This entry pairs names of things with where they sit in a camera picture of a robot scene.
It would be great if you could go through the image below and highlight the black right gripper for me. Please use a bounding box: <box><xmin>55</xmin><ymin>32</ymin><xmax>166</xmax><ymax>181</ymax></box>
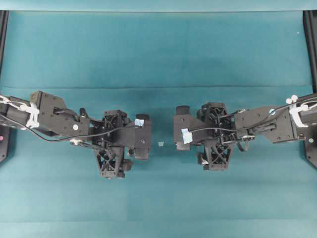
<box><xmin>190</xmin><ymin>103</ymin><xmax>235</xmax><ymax>171</ymax></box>

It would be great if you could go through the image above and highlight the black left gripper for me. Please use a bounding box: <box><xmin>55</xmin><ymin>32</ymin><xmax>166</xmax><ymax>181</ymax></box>
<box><xmin>90</xmin><ymin>110</ymin><xmax>132</xmax><ymax>179</ymax></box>

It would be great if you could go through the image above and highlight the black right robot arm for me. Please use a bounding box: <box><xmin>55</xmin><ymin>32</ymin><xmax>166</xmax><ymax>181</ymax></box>
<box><xmin>181</xmin><ymin>94</ymin><xmax>317</xmax><ymax>170</ymax></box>

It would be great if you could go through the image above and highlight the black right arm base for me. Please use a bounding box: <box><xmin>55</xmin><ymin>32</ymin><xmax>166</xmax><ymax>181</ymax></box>
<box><xmin>303</xmin><ymin>126</ymin><xmax>317</xmax><ymax>169</ymax></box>

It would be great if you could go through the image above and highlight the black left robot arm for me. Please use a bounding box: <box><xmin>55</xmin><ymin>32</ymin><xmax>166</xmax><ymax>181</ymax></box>
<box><xmin>0</xmin><ymin>91</ymin><xmax>133</xmax><ymax>179</ymax></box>

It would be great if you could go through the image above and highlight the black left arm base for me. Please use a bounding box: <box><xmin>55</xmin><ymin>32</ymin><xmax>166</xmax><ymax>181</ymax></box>
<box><xmin>0</xmin><ymin>125</ymin><xmax>10</xmax><ymax>162</ymax></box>

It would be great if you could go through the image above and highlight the teal table mat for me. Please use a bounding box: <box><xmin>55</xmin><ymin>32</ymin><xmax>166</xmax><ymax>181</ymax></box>
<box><xmin>0</xmin><ymin>11</ymin><xmax>317</xmax><ymax>238</ymax></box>

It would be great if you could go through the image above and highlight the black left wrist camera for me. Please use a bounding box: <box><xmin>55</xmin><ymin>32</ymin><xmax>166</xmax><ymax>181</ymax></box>
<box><xmin>114</xmin><ymin>114</ymin><xmax>152</xmax><ymax>160</ymax></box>

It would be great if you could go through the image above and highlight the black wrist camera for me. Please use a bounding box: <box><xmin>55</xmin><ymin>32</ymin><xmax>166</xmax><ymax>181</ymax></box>
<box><xmin>114</xmin><ymin>114</ymin><xmax>152</xmax><ymax>160</ymax></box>
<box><xmin>174</xmin><ymin>106</ymin><xmax>213</xmax><ymax>151</ymax></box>

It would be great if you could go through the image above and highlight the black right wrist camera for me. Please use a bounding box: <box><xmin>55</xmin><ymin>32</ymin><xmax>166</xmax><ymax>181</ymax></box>
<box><xmin>174</xmin><ymin>106</ymin><xmax>213</xmax><ymax>151</ymax></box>

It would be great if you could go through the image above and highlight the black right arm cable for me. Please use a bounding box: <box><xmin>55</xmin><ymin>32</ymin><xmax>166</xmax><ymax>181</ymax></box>
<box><xmin>190</xmin><ymin>103</ymin><xmax>295</xmax><ymax>133</ymax></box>

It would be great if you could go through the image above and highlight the black right frame rail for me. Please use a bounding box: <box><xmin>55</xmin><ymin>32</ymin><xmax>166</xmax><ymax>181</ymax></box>
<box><xmin>303</xmin><ymin>10</ymin><xmax>317</xmax><ymax>93</ymax></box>

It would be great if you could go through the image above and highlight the black frame rail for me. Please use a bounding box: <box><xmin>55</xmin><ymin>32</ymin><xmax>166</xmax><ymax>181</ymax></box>
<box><xmin>303</xmin><ymin>10</ymin><xmax>317</xmax><ymax>93</ymax></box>
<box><xmin>0</xmin><ymin>10</ymin><xmax>9</xmax><ymax>70</ymax></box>

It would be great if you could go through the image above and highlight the black left frame rail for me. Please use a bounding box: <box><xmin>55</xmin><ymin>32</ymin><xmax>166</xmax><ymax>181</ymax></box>
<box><xmin>0</xmin><ymin>10</ymin><xmax>9</xmax><ymax>70</ymax></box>

